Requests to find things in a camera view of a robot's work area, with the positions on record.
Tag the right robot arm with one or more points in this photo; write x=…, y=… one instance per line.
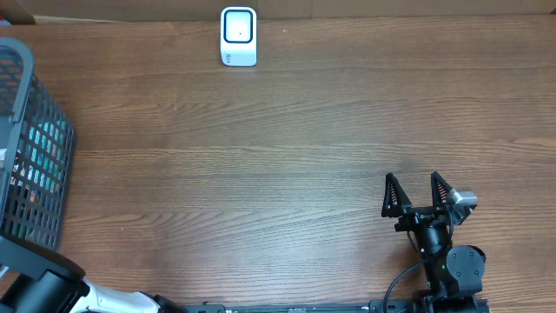
x=453, y=272

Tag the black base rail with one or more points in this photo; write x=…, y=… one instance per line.
x=374, y=306

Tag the grey plastic shopping basket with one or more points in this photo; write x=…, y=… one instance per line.
x=38, y=143

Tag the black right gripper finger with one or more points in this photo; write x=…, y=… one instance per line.
x=395, y=202
x=440, y=189

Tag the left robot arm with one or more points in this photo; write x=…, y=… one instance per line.
x=49, y=282

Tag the cardboard back board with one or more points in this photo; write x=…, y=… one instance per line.
x=82, y=11

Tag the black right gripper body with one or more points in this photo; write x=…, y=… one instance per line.
x=416, y=217

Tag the white barcode scanner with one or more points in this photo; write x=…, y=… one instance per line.
x=238, y=36

